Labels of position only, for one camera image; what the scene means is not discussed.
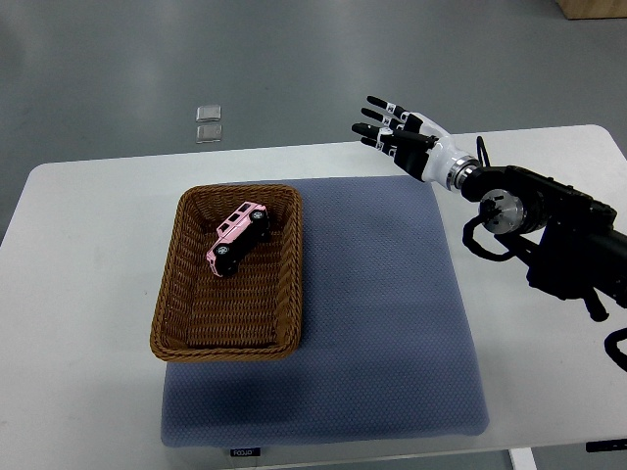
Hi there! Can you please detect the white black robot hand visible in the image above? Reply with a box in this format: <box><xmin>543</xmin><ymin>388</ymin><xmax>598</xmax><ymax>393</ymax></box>
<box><xmin>352</xmin><ymin>95</ymin><xmax>481</xmax><ymax>192</ymax></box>

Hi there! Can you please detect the pink toy car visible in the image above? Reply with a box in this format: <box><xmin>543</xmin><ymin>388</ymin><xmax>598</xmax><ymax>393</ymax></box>
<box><xmin>206</xmin><ymin>201</ymin><xmax>270</xmax><ymax>277</ymax></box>

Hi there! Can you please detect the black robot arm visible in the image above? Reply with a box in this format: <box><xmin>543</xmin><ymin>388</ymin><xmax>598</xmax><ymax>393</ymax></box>
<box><xmin>460</xmin><ymin>138</ymin><xmax>626</xmax><ymax>322</ymax></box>

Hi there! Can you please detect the brown wicker basket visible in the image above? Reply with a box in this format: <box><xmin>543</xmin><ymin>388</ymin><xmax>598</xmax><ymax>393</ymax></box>
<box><xmin>150</xmin><ymin>184</ymin><xmax>304</xmax><ymax>362</ymax></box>

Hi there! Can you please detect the blue-grey padded mat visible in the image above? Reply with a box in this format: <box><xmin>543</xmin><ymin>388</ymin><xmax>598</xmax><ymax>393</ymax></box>
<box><xmin>162</xmin><ymin>176</ymin><xmax>489</xmax><ymax>447</ymax></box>

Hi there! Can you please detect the wooden box corner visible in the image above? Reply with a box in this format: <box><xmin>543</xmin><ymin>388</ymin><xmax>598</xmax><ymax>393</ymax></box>
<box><xmin>556</xmin><ymin>0</ymin><xmax>627</xmax><ymax>20</ymax></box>

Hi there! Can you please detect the lower metal floor plate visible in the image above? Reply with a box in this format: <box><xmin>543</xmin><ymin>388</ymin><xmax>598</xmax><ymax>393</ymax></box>
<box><xmin>196</xmin><ymin>123</ymin><xmax>222</xmax><ymax>143</ymax></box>

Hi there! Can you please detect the metal floor plate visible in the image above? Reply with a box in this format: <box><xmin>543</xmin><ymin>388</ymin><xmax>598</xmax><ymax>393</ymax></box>
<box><xmin>196</xmin><ymin>123</ymin><xmax>222</xmax><ymax>143</ymax></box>
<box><xmin>196</xmin><ymin>105</ymin><xmax>221</xmax><ymax>122</ymax></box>

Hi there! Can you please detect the upper metal floor plate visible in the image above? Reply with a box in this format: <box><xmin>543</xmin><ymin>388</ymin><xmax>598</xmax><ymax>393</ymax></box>
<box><xmin>196</xmin><ymin>105</ymin><xmax>221</xmax><ymax>122</ymax></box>

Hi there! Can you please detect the white table leg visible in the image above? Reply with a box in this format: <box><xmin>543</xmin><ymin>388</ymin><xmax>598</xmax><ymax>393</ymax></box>
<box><xmin>508</xmin><ymin>447</ymin><xmax>538</xmax><ymax>470</ymax></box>

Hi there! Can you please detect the black table control panel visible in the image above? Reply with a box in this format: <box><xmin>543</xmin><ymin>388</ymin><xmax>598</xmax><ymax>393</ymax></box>
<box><xmin>585</xmin><ymin>439</ymin><xmax>627</xmax><ymax>453</ymax></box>

